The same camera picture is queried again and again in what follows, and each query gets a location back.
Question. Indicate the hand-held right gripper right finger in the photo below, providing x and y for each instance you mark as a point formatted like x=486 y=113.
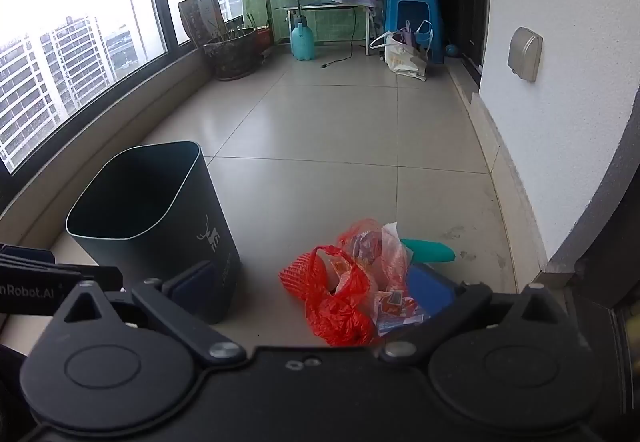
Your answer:
x=435 y=289

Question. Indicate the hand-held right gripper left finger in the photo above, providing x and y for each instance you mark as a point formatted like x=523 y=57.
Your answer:
x=192 y=287

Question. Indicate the colourful snack wrapper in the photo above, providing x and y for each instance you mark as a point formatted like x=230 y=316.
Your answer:
x=400 y=309

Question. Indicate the dark green trash bin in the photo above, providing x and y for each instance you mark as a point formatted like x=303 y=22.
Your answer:
x=200 y=222

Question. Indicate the red plastic bag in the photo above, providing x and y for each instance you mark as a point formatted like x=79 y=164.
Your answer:
x=340 y=317

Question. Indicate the orange mesh net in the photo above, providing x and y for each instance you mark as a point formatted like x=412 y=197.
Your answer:
x=300 y=274

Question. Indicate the teal plastic object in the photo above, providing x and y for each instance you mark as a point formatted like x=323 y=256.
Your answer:
x=430 y=252

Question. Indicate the white shopping bag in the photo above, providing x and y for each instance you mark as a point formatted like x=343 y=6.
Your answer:
x=405 y=59

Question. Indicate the small blue ball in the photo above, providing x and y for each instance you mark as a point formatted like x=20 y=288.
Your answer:
x=453 y=50

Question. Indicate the small brown flower pot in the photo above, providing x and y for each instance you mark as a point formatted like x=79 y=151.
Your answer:
x=265 y=39

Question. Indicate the teal spray bottle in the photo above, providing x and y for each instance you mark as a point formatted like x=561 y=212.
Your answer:
x=303 y=44

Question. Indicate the brown cardboard pictures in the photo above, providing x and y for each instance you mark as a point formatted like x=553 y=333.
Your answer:
x=200 y=17

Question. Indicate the blue plastic stool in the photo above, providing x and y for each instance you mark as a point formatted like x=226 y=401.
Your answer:
x=435 y=2

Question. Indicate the grey wall socket cover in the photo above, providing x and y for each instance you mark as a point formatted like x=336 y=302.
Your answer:
x=525 y=54

